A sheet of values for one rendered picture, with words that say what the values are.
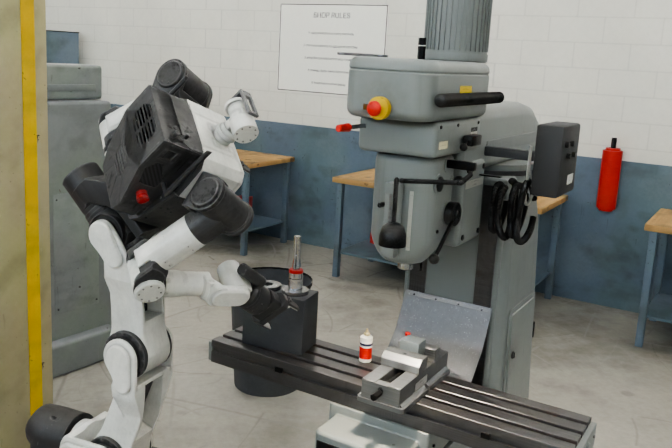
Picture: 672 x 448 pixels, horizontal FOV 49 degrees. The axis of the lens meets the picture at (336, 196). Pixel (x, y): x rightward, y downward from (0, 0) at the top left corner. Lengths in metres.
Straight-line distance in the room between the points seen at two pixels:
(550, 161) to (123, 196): 1.19
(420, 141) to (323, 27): 5.32
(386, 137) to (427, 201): 0.21
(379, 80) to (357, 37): 5.13
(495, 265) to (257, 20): 5.57
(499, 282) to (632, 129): 3.83
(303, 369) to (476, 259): 0.68
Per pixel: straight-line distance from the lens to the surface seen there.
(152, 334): 2.19
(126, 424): 2.31
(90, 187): 2.15
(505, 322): 2.59
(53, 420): 2.52
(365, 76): 1.95
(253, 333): 2.49
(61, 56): 9.21
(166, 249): 1.85
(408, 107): 1.90
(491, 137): 2.41
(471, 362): 2.51
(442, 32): 2.27
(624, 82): 6.22
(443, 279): 2.58
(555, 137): 2.20
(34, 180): 3.30
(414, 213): 2.06
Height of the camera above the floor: 1.88
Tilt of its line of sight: 11 degrees down
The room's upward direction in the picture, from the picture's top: 3 degrees clockwise
